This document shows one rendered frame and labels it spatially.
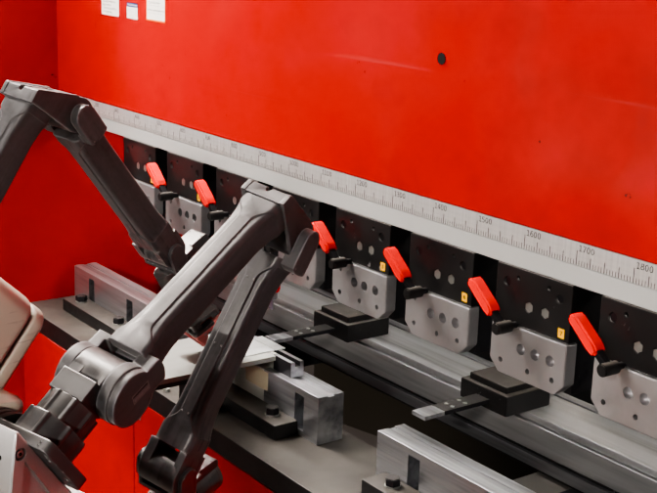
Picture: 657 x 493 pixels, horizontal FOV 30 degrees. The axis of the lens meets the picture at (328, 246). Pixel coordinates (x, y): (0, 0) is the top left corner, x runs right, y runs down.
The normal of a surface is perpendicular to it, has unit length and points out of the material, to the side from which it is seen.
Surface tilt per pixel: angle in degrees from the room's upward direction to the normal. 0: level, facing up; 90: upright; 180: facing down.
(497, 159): 90
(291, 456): 0
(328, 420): 90
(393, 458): 90
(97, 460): 90
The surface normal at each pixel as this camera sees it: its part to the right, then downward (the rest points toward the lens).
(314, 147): -0.81, 0.12
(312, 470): 0.04, -0.97
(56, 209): 0.59, 0.22
